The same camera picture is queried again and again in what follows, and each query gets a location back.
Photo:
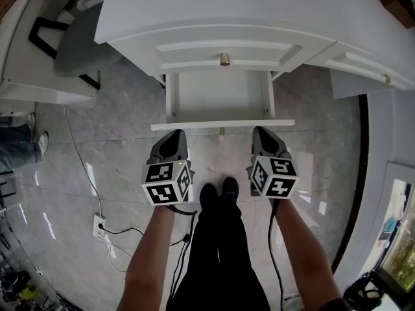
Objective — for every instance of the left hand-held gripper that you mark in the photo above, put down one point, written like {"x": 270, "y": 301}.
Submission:
{"x": 168, "y": 181}

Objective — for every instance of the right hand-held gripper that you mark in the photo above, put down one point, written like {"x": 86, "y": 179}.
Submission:
{"x": 275, "y": 177}

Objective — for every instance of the white bottom drawer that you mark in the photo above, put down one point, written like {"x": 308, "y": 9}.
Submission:
{"x": 220, "y": 94}

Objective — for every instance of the person's left forearm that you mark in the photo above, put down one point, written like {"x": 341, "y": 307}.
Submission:
{"x": 149, "y": 254}

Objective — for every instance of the person's right forearm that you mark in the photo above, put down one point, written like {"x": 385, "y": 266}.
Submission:
{"x": 304, "y": 254}

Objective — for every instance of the white closed square-front drawer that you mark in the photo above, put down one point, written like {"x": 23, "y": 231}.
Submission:
{"x": 223, "y": 49}

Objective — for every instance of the white closed wide drawer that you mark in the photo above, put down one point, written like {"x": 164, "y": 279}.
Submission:
{"x": 366, "y": 63}

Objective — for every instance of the white desk with hutch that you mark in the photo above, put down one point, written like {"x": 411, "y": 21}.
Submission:
{"x": 227, "y": 2}

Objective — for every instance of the person's left black shoe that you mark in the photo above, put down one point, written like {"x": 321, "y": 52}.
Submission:
{"x": 208, "y": 196}

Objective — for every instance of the person's black shoe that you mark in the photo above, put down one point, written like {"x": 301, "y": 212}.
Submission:
{"x": 208, "y": 196}
{"x": 230, "y": 190}

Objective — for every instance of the person's right black shoe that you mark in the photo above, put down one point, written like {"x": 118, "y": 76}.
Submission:
{"x": 230, "y": 190}

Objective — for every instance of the white power strip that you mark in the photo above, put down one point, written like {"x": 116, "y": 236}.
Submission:
{"x": 99, "y": 226}

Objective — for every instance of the person's black trousers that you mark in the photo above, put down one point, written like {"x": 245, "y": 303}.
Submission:
{"x": 220, "y": 264}

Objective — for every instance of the black framed window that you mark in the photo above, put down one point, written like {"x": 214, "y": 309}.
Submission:
{"x": 400, "y": 238}

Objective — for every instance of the black bag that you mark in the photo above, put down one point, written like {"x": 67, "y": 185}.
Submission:
{"x": 361, "y": 292}

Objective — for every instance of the grey office chair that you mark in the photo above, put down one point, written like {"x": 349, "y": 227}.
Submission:
{"x": 81, "y": 44}

